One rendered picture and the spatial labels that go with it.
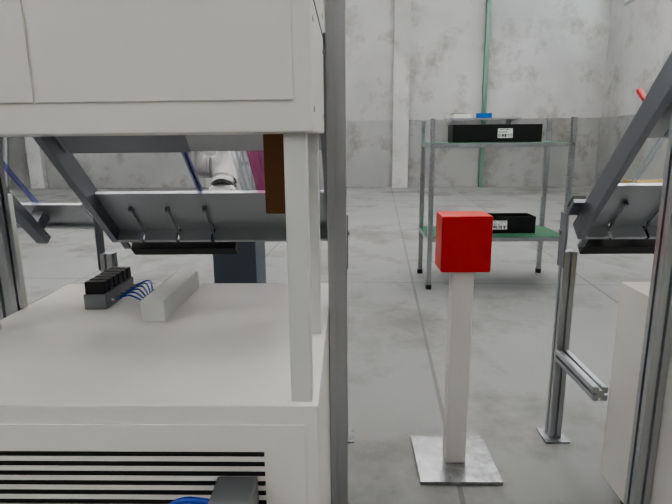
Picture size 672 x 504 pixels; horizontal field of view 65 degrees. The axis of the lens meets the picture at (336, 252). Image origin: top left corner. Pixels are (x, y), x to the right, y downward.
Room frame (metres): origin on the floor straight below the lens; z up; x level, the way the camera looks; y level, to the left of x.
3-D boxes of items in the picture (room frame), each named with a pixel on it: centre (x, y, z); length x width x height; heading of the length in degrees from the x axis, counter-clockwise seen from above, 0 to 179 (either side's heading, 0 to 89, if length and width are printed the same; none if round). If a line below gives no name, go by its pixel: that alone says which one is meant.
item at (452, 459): (1.47, -0.36, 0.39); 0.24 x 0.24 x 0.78; 89
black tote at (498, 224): (3.56, -1.05, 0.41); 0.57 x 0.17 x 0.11; 89
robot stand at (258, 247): (2.19, 0.41, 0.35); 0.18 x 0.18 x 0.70; 85
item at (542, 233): (3.56, -1.05, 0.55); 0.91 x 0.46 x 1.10; 89
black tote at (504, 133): (3.56, -1.05, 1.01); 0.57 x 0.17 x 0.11; 89
